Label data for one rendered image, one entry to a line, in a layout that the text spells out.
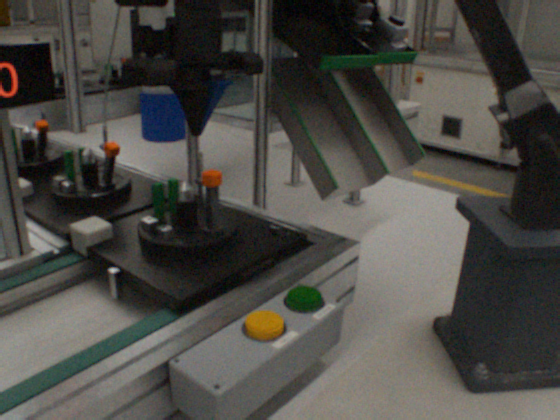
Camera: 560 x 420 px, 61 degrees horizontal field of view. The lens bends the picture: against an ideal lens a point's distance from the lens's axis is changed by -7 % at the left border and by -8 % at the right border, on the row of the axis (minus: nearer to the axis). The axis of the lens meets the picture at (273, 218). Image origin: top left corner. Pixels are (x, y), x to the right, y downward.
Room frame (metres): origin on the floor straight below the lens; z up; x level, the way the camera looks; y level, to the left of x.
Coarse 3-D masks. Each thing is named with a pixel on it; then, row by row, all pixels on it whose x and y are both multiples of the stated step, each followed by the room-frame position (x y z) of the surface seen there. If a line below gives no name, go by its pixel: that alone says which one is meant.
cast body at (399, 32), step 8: (384, 16) 0.95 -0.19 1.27; (392, 16) 0.93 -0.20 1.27; (400, 16) 0.94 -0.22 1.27; (376, 24) 0.94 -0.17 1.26; (384, 24) 0.92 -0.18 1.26; (392, 24) 0.92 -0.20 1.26; (400, 24) 0.92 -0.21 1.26; (368, 32) 0.95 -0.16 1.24; (376, 32) 0.94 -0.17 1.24; (384, 32) 0.92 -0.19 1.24; (392, 32) 0.91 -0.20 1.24; (400, 32) 0.92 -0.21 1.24; (368, 40) 0.95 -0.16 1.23; (376, 40) 0.94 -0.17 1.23; (384, 40) 0.92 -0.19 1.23; (392, 40) 0.92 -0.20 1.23; (400, 40) 0.94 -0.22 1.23; (376, 48) 0.94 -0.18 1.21; (384, 48) 0.92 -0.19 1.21; (392, 48) 0.91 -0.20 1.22; (400, 48) 0.92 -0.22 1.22
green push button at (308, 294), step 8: (296, 288) 0.51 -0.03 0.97; (304, 288) 0.51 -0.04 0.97; (312, 288) 0.51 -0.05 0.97; (288, 296) 0.50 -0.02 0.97; (296, 296) 0.49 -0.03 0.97; (304, 296) 0.50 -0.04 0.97; (312, 296) 0.50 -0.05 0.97; (320, 296) 0.50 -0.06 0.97; (288, 304) 0.49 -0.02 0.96; (296, 304) 0.48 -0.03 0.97; (304, 304) 0.48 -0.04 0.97; (312, 304) 0.48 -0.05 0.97; (320, 304) 0.49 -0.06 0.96
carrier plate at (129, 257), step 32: (128, 224) 0.68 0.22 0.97; (256, 224) 0.69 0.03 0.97; (96, 256) 0.59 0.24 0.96; (128, 256) 0.58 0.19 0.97; (160, 256) 0.58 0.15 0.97; (224, 256) 0.59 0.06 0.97; (256, 256) 0.59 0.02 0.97; (160, 288) 0.51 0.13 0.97; (192, 288) 0.51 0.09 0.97; (224, 288) 0.54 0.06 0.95
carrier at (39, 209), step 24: (72, 168) 0.82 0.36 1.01; (96, 168) 0.81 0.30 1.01; (120, 168) 0.95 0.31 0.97; (24, 192) 0.79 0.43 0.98; (48, 192) 0.81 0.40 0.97; (72, 192) 0.75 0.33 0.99; (96, 192) 0.76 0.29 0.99; (120, 192) 0.78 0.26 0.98; (144, 192) 0.81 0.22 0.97; (48, 216) 0.70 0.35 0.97; (72, 216) 0.70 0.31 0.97; (96, 216) 0.71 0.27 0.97; (120, 216) 0.72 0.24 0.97
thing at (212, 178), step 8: (208, 176) 0.61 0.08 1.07; (216, 176) 0.61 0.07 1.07; (200, 184) 0.62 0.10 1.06; (208, 184) 0.61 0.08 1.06; (216, 184) 0.61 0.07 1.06; (208, 192) 0.61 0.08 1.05; (216, 192) 0.61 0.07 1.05; (208, 200) 0.61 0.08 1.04; (216, 200) 0.61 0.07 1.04; (208, 208) 0.61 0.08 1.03; (216, 208) 0.61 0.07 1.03; (208, 216) 0.61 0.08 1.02; (216, 216) 0.61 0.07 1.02; (208, 224) 0.61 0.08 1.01; (216, 224) 0.61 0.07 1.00
